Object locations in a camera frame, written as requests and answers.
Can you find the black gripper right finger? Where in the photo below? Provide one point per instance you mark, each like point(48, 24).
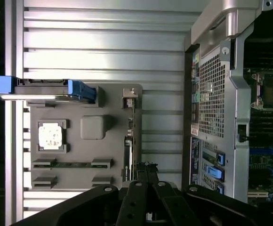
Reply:
point(169, 202)

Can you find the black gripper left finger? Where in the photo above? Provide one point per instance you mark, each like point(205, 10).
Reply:
point(136, 202)

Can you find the green RAM stick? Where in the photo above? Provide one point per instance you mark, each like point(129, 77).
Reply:
point(73, 164)

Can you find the grey plastic parts rack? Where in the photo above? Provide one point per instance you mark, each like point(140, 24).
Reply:
point(80, 150)

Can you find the silver CPU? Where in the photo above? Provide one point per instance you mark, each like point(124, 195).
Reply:
point(50, 136)

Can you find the green motherboard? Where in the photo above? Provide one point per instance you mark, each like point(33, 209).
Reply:
point(266, 146)

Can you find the hard disk in blue carrier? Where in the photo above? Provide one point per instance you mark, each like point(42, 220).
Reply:
point(42, 90)

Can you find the open metal PC case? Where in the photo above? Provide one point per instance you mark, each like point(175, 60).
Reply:
point(235, 70)

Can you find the CPU socket with metal frame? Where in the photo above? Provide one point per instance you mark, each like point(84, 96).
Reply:
point(268, 90)

